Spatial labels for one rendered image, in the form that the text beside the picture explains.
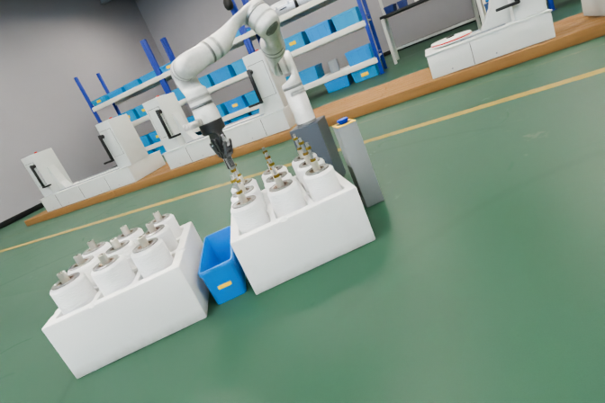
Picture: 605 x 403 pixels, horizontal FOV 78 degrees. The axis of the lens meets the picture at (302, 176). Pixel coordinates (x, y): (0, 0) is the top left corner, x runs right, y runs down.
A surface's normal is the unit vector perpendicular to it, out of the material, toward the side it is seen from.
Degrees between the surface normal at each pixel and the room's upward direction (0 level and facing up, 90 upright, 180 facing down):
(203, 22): 90
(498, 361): 0
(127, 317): 90
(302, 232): 90
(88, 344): 90
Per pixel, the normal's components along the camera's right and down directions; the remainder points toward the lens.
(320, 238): 0.18, 0.22
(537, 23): -0.29, 0.38
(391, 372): -0.37, -0.89
